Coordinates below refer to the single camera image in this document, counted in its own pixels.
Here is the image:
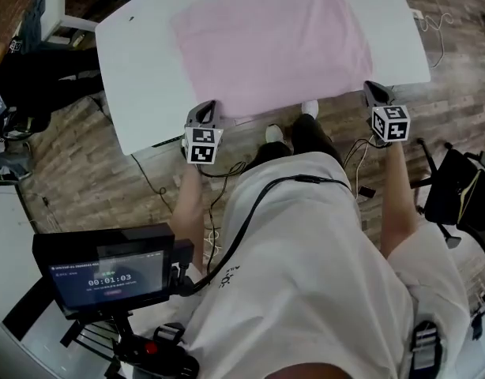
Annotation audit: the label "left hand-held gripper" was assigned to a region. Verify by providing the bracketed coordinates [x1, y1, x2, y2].
[182, 99, 225, 166]

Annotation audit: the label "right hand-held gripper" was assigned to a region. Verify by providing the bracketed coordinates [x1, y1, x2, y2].
[363, 80, 412, 147]

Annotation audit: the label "pink robe garment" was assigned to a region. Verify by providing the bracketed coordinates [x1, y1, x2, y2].
[170, 0, 374, 119]

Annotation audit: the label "person's right forearm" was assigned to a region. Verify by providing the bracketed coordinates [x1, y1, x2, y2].
[378, 142, 420, 259]

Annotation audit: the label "person's left forearm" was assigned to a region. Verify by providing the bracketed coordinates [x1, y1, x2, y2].
[169, 163, 207, 246]

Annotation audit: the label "black under-table control box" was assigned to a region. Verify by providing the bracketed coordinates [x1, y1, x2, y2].
[150, 133, 185, 150]

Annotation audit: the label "person's right white shoe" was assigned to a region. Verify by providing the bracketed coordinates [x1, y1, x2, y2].
[300, 99, 321, 118]

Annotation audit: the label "large white table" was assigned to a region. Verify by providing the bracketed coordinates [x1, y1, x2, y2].
[93, 0, 432, 157]

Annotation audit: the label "person's dark trousers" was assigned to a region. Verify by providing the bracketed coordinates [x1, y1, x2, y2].
[245, 112, 343, 174]

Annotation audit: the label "black office chair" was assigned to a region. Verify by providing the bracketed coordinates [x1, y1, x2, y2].
[409, 137, 485, 265]

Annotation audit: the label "black bag yellow trim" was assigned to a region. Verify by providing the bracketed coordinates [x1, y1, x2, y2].
[454, 167, 485, 233]

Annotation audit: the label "black monitor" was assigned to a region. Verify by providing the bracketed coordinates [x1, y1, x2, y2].
[31, 222, 195, 320]

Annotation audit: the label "person's white t-shirt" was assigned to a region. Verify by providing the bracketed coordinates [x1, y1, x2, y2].
[118, 150, 472, 379]

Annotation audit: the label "grey garment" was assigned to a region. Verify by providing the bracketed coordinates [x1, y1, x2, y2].
[20, 0, 47, 46]

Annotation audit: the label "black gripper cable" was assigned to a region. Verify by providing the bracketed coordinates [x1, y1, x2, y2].
[194, 159, 248, 265]
[342, 135, 381, 197]

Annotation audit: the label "black floor cable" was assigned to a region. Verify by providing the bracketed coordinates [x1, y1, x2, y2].
[129, 151, 169, 209]

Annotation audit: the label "white extension cable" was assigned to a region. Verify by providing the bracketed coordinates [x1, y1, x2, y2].
[417, 0, 456, 71]

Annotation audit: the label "black chest cable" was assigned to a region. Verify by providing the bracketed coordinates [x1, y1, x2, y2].
[178, 174, 353, 298]

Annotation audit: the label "thin white cable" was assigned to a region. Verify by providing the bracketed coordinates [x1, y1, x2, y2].
[27, 193, 64, 235]

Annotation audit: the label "black monitor mount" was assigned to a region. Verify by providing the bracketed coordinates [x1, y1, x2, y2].
[59, 309, 201, 379]

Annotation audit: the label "grey harness strap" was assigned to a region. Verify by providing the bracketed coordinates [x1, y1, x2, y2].
[409, 321, 442, 379]

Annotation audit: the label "black metal frame chair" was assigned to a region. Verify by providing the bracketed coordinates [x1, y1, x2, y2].
[0, 277, 123, 373]

